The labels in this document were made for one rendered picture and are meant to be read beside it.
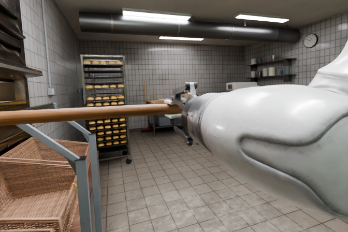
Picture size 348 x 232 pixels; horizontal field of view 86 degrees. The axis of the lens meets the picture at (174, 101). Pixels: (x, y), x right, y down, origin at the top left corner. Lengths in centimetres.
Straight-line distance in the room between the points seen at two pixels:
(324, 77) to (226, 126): 16
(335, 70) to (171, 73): 555
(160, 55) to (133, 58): 81
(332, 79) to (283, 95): 13
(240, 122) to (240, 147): 2
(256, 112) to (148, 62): 549
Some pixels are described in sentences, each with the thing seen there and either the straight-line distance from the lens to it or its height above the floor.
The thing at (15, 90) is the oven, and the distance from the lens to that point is 213.
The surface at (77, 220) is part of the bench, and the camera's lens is 123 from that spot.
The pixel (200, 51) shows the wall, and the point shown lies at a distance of 624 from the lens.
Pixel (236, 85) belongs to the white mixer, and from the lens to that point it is 553.
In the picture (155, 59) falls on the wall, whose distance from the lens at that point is 569.
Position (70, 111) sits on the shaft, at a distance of 48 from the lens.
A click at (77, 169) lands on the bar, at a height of 91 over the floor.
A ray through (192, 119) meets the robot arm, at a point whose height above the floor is 119.
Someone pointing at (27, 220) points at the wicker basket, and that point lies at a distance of 101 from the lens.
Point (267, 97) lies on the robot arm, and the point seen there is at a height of 123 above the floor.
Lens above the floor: 124
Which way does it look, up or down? 4 degrees down
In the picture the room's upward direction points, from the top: 2 degrees counter-clockwise
